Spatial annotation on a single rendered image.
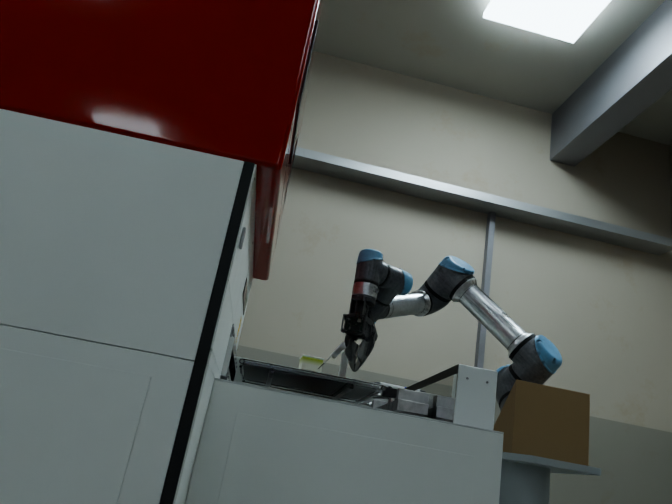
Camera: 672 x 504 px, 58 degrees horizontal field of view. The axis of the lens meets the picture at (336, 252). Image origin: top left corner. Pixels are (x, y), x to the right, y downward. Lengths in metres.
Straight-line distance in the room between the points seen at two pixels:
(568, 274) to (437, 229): 0.98
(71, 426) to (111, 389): 0.08
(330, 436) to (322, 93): 3.39
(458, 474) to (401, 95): 3.54
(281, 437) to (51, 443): 0.43
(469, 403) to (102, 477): 0.78
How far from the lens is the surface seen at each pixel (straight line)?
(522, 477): 1.97
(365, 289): 1.78
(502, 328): 2.12
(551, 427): 1.97
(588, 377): 4.40
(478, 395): 1.45
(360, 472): 1.30
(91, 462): 1.11
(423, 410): 1.59
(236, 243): 1.15
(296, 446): 1.29
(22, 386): 1.15
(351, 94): 4.47
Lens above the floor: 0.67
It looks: 20 degrees up
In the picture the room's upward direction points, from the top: 10 degrees clockwise
